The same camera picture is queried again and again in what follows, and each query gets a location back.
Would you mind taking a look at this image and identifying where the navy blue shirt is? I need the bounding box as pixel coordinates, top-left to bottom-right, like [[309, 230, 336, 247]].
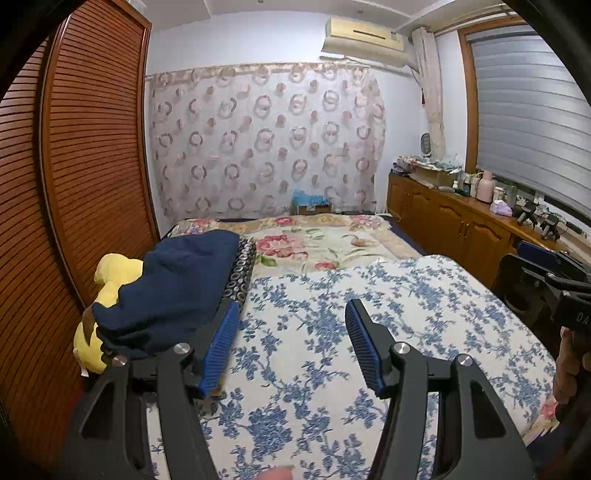
[[92, 230, 239, 359]]

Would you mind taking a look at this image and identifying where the person's right hand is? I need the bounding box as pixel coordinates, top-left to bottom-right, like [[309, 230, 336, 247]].
[[553, 327, 590, 404]]

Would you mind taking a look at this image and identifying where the brown wooden cabinet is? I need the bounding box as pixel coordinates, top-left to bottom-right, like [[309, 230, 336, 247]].
[[387, 174, 566, 288]]

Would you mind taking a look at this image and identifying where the purple pouch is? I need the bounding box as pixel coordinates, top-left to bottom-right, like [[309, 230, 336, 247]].
[[490, 200, 513, 218]]

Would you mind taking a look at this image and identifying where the pink bottle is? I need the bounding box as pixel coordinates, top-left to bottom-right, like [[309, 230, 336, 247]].
[[477, 171, 495, 204]]

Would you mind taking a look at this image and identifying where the cardboard box on cabinet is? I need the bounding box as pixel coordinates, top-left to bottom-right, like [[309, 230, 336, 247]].
[[409, 165, 456, 188]]

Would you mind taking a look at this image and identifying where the grey window blind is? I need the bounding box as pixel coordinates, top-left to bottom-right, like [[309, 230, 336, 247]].
[[467, 25, 590, 216]]

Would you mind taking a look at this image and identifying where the yellow plush toy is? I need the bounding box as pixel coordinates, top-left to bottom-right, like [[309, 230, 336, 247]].
[[73, 253, 143, 378]]

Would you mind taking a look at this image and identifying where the blue floral white quilt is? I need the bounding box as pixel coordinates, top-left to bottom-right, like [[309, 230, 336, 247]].
[[195, 255, 555, 479]]

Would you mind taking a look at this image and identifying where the small white fan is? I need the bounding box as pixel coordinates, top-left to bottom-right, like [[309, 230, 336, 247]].
[[420, 132, 432, 157]]

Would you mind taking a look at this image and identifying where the black circle patterned cloth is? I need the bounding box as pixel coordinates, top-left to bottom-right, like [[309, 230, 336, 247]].
[[222, 238, 256, 309]]

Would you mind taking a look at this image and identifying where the blue box at headboard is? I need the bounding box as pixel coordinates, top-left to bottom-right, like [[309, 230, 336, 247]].
[[290, 190, 332, 215]]

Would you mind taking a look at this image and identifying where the floral bed blanket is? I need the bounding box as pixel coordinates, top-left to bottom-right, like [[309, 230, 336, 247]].
[[168, 214, 420, 277]]

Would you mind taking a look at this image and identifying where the brown louvered wardrobe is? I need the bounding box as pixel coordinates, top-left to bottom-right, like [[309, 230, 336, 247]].
[[1, 1, 158, 466]]

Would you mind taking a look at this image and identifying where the beige side curtain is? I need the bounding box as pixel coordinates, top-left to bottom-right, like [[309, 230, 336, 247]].
[[412, 27, 446, 160]]

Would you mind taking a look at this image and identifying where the circle patterned curtain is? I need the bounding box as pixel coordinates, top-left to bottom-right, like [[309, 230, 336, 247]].
[[146, 62, 387, 221]]

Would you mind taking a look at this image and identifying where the wall air conditioner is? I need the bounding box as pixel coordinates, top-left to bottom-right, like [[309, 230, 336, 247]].
[[322, 17, 413, 68]]

